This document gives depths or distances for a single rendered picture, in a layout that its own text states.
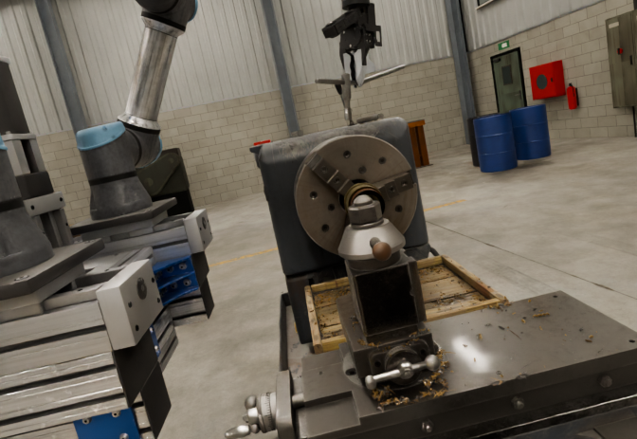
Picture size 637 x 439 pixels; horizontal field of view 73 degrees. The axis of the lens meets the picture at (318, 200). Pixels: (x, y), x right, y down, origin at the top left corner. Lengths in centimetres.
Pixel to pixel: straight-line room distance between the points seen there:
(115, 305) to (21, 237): 17
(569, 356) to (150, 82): 111
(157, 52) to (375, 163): 65
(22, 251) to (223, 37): 1077
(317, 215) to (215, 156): 996
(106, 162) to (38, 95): 1068
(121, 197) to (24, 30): 1107
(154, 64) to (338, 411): 101
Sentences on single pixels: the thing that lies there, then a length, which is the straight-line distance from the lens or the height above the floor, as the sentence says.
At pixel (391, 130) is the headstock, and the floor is 122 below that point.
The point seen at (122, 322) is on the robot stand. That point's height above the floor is 106.
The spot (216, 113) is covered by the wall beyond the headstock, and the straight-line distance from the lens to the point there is 1103.
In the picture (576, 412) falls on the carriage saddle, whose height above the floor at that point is 92.
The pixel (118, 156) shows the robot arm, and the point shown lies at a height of 130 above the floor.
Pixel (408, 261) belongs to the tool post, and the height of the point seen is 110.
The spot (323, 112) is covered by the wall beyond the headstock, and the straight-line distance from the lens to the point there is 1131.
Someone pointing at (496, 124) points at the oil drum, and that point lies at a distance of 743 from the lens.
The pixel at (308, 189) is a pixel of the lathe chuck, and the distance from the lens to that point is 108.
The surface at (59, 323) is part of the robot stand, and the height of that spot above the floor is 108.
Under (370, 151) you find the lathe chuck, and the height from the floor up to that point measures 119.
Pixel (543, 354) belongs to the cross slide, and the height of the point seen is 97.
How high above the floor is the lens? 127
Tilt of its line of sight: 9 degrees down
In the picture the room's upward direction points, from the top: 12 degrees counter-clockwise
